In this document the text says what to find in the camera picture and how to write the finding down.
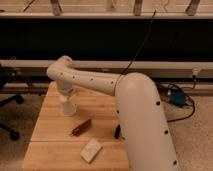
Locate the black hanging cable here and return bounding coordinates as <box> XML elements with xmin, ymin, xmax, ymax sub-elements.
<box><xmin>118</xmin><ymin>10</ymin><xmax>157</xmax><ymax>77</ymax></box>

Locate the black floor cable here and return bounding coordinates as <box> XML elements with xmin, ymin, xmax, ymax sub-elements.
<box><xmin>156</xmin><ymin>75</ymin><xmax>198</xmax><ymax>123</ymax></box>

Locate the blue power box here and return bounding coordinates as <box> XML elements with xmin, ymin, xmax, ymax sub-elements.
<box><xmin>168</xmin><ymin>89</ymin><xmax>186</xmax><ymax>107</ymax></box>

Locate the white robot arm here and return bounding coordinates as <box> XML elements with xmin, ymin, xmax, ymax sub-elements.
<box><xmin>47</xmin><ymin>56</ymin><xmax>180</xmax><ymax>171</ymax></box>

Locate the black office chair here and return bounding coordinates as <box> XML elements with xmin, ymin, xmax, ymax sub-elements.
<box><xmin>0</xmin><ymin>64</ymin><xmax>24</xmax><ymax>141</ymax></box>

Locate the white sponge block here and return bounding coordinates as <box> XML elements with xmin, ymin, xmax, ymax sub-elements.
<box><xmin>80</xmin><ymin>138</ymin><xmax>102</xmax><ymax>163</ymax></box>

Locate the black eraser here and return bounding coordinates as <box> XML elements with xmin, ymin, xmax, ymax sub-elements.
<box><xmin>114</xmin><ymin>124</ymin><xmax>121</xmax><ymax>139</ymax></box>

